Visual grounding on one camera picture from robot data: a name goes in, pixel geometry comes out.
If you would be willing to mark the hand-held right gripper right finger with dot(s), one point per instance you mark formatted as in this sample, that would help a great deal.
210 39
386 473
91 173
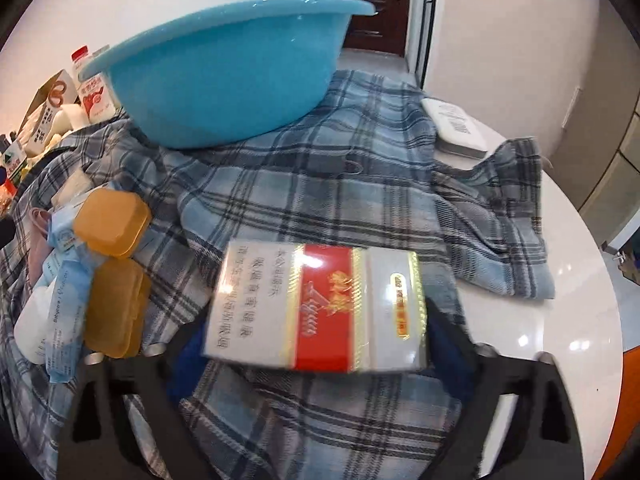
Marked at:
450 355

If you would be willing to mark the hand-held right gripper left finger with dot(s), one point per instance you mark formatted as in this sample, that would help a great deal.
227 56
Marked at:
185 370

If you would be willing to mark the red and white cigarette pack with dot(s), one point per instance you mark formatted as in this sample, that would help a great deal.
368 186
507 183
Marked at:
320 305

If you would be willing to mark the blue plastic basin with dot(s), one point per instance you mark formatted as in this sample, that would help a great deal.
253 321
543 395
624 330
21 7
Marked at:
215 85

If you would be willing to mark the orange soap box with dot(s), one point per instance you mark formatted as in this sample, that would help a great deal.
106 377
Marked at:
112 222
117 310

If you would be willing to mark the long light blue packet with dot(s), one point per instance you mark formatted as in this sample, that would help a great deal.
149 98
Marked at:
70 310

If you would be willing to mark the white plastic bottle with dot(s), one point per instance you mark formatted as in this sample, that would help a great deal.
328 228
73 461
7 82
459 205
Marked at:
32 330

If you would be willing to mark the small light blue packet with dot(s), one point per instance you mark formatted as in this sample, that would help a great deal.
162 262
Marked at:
67 230

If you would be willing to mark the blue plaid shirt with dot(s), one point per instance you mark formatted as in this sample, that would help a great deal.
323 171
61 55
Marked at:
310 195

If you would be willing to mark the clear plastic packet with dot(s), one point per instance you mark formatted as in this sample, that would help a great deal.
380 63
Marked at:
75 187

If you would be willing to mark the white wipes pack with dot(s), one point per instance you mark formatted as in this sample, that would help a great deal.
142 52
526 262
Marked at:
457 127

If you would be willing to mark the white milk carton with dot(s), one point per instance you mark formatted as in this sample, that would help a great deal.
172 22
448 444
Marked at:
40 132

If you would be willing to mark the strawberry milk bottle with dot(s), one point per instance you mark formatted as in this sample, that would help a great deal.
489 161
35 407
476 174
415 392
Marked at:
92 95

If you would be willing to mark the brown cardboard carton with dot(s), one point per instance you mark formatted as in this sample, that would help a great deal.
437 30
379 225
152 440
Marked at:
55 90

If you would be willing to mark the sliding glass door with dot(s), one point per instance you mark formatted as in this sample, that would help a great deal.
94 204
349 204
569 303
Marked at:
425 20

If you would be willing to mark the dark red door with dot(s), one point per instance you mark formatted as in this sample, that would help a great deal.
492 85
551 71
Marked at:
370 5

